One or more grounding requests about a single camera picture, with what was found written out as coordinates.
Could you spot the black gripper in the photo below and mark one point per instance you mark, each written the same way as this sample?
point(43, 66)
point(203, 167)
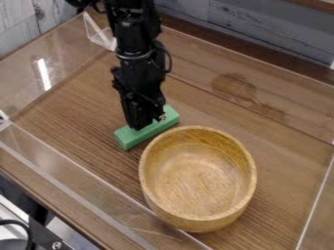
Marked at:
point(138, 78)

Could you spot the green rectangular block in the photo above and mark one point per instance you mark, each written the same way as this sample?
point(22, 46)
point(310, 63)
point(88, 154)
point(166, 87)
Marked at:
point(129, 137)

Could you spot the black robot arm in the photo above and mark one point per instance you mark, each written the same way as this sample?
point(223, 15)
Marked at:
point(134, 21)

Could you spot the brown wooden bowl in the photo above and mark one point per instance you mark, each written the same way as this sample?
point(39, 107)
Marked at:
point(198, 178)

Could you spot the clear acrylic tray walls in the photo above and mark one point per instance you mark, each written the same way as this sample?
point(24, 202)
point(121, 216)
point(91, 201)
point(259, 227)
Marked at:
point(269, 99)

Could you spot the clear acrylic corner bracket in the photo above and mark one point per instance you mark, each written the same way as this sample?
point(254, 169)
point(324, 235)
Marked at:
point(99, 36)

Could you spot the black metal table bracket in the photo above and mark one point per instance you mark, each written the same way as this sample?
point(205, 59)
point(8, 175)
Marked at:
point(43, 238)

